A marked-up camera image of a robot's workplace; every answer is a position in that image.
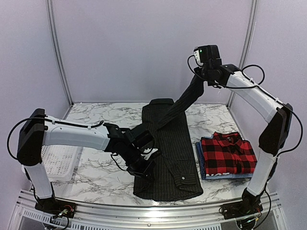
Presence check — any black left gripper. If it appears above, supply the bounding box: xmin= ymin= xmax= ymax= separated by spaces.
xmin=122 ymin=144 xmax=156 ymax=182

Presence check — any black pinstriped long sleeve shirt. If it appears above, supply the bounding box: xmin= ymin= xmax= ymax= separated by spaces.
xmin=133 ymin=76 xmax=204 ymax=202

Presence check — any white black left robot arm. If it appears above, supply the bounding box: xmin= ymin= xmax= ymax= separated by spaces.
xmin=6 ymin=108 xmax=155 ymax=214

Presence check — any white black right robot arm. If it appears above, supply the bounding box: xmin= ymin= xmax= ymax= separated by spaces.
xmin=194 ymin=58 xmax=297 ymax=216

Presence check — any white plastic laundry basket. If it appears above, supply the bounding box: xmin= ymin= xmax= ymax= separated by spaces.
xmin=41 ymin=145 xmax=83 ymax=182

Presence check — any blue checked folded shirt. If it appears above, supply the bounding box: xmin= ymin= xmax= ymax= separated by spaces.
xmin=195 ymin=141 xmax=206 ymax=180

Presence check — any red black plaid shirt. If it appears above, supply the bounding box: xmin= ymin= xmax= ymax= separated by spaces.
xmin=200 ymin=132 xmax=257 ymax=176

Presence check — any light blue folded shirt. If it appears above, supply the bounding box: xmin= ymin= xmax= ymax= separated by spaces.
xmin=202 ymin=173 xmax=253 ymax=180

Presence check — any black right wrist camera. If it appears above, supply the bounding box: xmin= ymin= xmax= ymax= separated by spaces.
xmin=193 ymin=45 xmax=222 ymax=66

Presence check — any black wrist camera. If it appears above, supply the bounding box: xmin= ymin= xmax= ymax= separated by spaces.
xmin=193 ymin=45 xmax=222 ymax=66
xmin=132 ymin=130 xmax=154 ymax=151

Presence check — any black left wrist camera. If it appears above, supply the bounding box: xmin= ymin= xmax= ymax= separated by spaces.
xmin=132 ymin=130 xmax=154 ymax=151

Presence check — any left aluminium corner post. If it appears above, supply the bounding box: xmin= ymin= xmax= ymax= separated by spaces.
xmin=46 ymin=0 xmax=74 ymax=107

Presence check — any aluminium corner post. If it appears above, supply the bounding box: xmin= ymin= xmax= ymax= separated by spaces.
xmin=226 ymin=0 xmax=259 ymax=108
xmin=46 ymin=0 xmax=74 ymax=107

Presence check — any aluminium front frame rail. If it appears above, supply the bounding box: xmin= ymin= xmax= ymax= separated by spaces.
xmin=7 ymin=189 xmax=288 ymax=230

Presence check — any right aluminium corner post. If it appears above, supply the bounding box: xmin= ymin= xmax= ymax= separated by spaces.
xmin=226 ymin=0 xmax=259 ymax=108

